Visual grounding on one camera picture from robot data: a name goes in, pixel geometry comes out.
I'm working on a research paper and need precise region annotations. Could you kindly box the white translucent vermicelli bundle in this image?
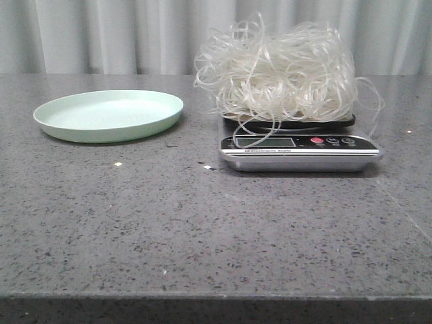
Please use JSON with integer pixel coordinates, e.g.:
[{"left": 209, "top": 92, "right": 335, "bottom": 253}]
[{"left": 194, "top": 12, "right": 377, "bottom": 144}]

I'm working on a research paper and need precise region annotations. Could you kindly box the black silver kitchen scale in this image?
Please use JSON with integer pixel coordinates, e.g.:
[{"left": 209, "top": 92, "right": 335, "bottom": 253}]
[{"left": 218, "top": 115, "right": 383, "bottom": 172}]

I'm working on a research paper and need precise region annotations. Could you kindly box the white pleated curtain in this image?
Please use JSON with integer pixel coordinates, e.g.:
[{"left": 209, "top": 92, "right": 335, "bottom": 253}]
[{"left": 1, "top": 1, "right": 431, "bottom": 76}]

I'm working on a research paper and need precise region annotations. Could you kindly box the light green round plate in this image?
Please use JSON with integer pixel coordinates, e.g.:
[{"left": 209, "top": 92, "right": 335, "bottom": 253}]
[{"left": 34, "top": 90, "right": 184, "bottom": 144}]

